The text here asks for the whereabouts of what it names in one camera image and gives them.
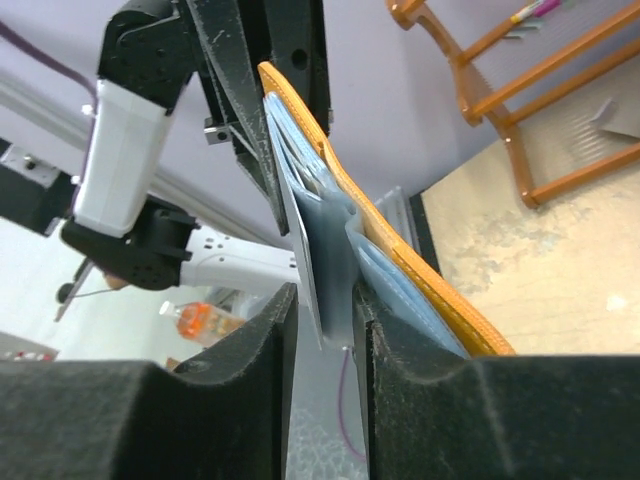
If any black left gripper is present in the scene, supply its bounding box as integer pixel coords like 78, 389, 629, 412
98, 0, 331, 235

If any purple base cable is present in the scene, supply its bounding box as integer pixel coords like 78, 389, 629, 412
337, 347, 369, 461

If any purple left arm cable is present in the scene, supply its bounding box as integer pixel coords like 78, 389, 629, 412
0, 19, 99, 114

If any grey cardboard envelope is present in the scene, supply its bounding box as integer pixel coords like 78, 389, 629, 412
590, 97, 639, 140

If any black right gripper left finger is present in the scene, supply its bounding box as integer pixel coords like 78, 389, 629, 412
1, 284, 298, 479

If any orange capped plastic bottle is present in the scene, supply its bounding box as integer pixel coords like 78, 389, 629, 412
159, 301, 246, 348

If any yellow leather card holder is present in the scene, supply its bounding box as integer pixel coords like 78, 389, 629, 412
258, 62, 515, 358

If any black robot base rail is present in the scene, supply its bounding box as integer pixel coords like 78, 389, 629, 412
409, 194, 441, 274

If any grey credit card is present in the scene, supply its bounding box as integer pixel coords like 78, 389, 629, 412
270, 136, 325, 350

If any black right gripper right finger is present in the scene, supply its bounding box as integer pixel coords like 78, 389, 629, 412
353, 287, 639, 479

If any orange wooden tiered rack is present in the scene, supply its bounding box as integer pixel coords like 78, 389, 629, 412
386, 1, 639, 209

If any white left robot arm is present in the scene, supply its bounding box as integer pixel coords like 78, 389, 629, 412
61, 1, 330, 291

